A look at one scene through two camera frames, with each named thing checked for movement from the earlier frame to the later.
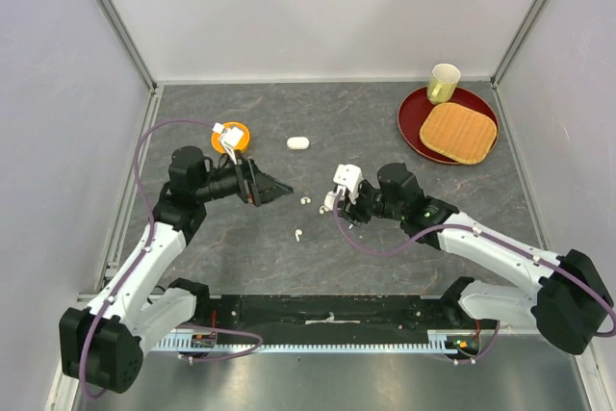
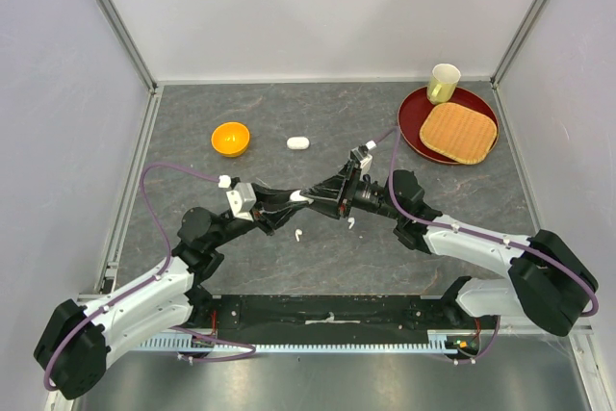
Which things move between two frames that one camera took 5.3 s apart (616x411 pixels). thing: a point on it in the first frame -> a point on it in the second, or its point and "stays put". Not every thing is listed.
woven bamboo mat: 463,134 stays put
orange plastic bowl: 241,144 stays put
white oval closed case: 297,142 stays put
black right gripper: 353,213 -> 334,195
